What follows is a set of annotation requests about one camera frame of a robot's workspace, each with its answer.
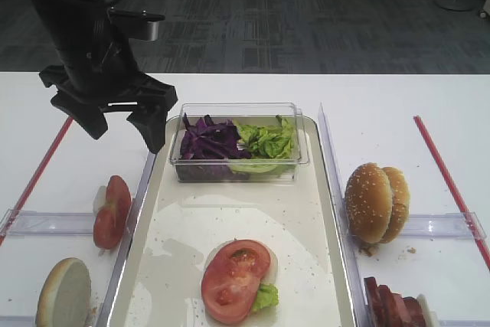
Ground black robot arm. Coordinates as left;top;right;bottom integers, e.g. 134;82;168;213
31;0;178;154

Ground clear plastic salad container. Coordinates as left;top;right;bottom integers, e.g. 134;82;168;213
169;103;309;183

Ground green lettuce in container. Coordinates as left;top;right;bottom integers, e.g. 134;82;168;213
234;116;296;159

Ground right clear acrylic cross divider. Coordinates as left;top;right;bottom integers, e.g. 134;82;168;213
399;212;487;240

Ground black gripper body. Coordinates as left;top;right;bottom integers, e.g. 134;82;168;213
39;28;178;116

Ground purple shredded cabbage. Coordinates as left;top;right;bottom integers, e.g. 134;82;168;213
180;113;252;160

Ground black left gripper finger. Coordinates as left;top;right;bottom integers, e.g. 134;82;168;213
51;100;108;139

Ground lower right clear divider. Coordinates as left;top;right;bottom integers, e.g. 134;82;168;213
439;320;490;327

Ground remaining red tomato slices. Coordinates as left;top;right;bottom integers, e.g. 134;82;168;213
93;175;132;250

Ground green lettuce leaf on bun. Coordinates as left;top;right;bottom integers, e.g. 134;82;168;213
250;283;279;313

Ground left clear acrylic long divider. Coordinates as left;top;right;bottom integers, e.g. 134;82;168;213
95;100;169;327

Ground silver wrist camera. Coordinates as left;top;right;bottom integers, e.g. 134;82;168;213
108;8;165;41

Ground white holder behind meat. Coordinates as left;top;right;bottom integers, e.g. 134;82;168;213
416;294;440;327

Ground red tape strip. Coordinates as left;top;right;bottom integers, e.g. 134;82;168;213
1;117;73;243
413;116;489;268

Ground left red tape strip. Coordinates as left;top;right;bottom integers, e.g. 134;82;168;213
1;117;73;243

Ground white serving tray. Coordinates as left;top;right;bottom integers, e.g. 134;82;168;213
109;117;354;326

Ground clear acrylic long divider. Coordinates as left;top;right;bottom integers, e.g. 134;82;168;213
318;104;373;326
95;100;169;327

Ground bun half on left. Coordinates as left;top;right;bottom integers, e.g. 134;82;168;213
35;257;91;327

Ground dark red meat slices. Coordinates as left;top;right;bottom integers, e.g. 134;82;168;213
364;276;430;327

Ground right clear acrylic long divider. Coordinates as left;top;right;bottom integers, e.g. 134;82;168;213
318;104;373;326

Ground left clear acrylic cross divider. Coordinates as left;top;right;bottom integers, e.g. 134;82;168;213
1;210;95;237

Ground white holder behind tomatoes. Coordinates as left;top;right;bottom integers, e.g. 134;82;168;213
93;185;107;215

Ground lower left clear divider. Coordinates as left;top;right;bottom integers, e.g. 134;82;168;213
0;316;35;327

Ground right red tape strip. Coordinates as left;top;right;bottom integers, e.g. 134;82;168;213
413;116;489;268

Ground front sesame bun top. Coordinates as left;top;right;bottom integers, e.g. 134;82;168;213
345;162;392;244

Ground clear acrylic cross divider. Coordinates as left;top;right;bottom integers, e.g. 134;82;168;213
399;212;487;240
1;210;95;237

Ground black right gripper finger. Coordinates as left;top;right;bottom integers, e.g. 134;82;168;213
127;106;168;154

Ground bottom bun on tray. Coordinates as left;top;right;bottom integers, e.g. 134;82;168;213
204;240;278;285

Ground sesame bun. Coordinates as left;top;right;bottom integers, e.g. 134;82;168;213
381;167;410;244
345;162;392;244

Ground rear sesame bun top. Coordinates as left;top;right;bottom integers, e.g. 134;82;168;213
381;167;410;244

